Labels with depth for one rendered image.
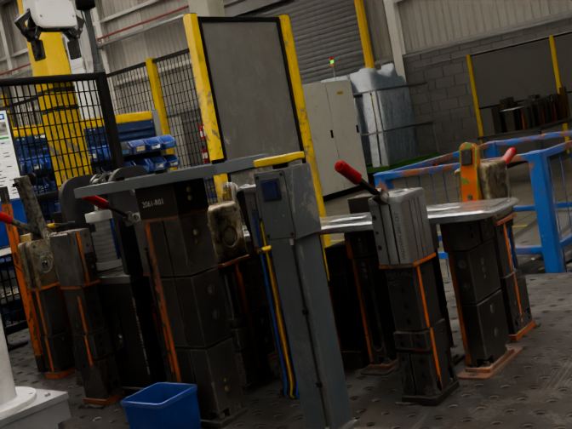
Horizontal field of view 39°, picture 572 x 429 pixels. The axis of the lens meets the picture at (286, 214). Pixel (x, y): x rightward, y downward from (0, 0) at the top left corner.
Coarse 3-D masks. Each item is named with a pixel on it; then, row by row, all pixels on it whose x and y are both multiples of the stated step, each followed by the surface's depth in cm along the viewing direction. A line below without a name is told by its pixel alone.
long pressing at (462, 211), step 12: (444, 204) 157; (456, 204) 153; (468, 204) 150; (480, 204) 147; (492, 204) 144; (504, 204) 143; (516, 204) 146; (336, 216) 172; (348, 216) 168; (360, 216) 164; (432, 216) 141; (444, 216) 140; (456, 216) 138; (468, 216) 137; (480, 216) 137; (324, 228) 156; (336, 228) 154; (348, 228) 152; (360, 228) 151; (372, 228) 149
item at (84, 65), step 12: (72, 0) 649; (84, 24) 658; (84, 36) 657; (84, 48) 656; (72, 60) 659; (84, 60) 655; (72, 72) 662; (84, 72) 654; (84, 84) 656; (84, 108) 662; (96, 108) 657
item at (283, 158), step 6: (276, 156) 129; (282, 156) 125; (288, 156) 126; (294, 156) 127; (300, 156) 128; (258, 162) 127; (264, 162) 127; (270, 162) 126; (276, 162) 125; (282, 162) 125; (288, 162) 126; (276, 168) 128; (282, 168) 128
